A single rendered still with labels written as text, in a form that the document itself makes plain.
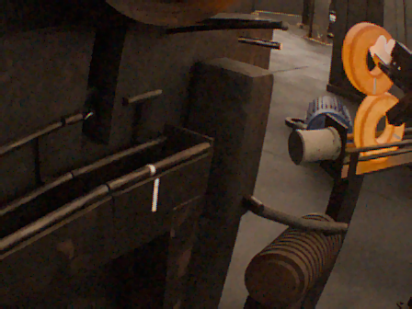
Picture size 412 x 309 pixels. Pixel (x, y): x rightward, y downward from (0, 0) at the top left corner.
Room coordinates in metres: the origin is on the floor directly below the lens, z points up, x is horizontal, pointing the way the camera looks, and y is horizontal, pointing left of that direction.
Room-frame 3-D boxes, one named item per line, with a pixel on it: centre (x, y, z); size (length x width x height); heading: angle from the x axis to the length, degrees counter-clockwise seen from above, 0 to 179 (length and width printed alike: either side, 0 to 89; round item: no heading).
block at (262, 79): (0.77, -0.02, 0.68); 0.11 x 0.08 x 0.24; 61
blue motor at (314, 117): (2.72, -0.66, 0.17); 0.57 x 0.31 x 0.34; 171
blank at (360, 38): (0.91, -0.30, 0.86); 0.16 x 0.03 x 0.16; 115
